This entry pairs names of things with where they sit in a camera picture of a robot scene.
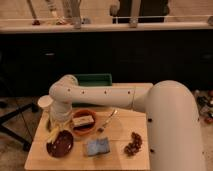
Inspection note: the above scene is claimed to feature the white cup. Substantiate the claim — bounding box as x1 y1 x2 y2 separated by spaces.
37 95 53 111

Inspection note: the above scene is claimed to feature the blue sponge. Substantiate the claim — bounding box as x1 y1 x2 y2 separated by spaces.
86 138 110 156

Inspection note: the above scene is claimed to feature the silver fork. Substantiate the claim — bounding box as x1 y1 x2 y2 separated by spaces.
97 109 118 133

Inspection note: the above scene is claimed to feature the yellow banana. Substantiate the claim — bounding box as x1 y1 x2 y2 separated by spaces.
47 126 60 143

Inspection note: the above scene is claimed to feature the green plastic tray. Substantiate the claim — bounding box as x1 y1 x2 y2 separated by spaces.
75 73 112 86

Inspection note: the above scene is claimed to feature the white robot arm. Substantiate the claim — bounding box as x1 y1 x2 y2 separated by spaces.
49 75 206 171

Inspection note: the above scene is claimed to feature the black chair base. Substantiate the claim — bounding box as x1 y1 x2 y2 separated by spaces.
0 98 39 151

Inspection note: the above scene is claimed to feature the purple bowl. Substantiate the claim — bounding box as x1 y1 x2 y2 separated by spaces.
46 130 73 158

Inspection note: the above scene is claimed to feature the orange bowl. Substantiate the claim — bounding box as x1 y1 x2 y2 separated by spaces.
70 109 97 136

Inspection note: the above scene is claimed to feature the beige block in bowl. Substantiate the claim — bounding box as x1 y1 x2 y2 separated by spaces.
72 116 94 127

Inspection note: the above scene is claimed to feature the green chili pepper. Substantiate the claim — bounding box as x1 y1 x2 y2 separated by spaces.
46 119 51 132

